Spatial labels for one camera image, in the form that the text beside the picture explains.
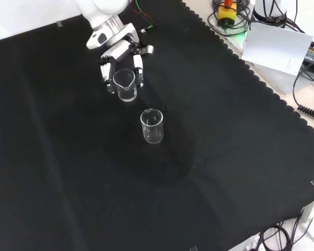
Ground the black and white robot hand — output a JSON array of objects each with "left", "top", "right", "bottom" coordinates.
[{"left": 98, "top": 38, "right": 155, "bottom": 95}]

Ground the clear glass beaker with spout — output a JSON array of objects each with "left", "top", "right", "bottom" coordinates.
[{"left": 113, "top": 68, "right": 138, "bottom": 102}]

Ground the clear glass graduated beaker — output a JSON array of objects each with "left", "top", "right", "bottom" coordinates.
[{"left": 140, "top": 108, "right": 164, "bottom": 145}]

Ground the yellow stop button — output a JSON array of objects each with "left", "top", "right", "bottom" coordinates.
[{"left": 217, "top": 0, "right": 238, "bottom": 27}]

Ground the black bench cloth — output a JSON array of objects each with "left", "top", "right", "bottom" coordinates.
[{"left": 0, "top": 0, "right": 314, "bottom": 251}]

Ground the white device base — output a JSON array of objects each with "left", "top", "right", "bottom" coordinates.
[{"left": 251, "top": 0, "right": 289, "bottom": 27}]

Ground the pale board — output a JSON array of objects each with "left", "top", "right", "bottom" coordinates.
[{"left": 241, "top": 21, "right": 314, "bottom": 77}]

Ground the grey flat box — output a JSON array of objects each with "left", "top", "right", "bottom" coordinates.
[{"left": 247, "top": 62, "right": 306, "bottom": 95}]

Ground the green cable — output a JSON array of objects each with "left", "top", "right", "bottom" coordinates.
[{"left": 134, "top": 0, "right": 157, "bottom": 33}]

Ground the red cable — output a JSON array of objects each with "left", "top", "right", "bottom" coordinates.
[{"left": 128, "top": 2, "right": 155, "bottom": 27}]

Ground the black cable bundle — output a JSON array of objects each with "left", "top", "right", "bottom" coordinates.
[{"left": 258, "top": 212, "right": 314, "bottom": 251}]

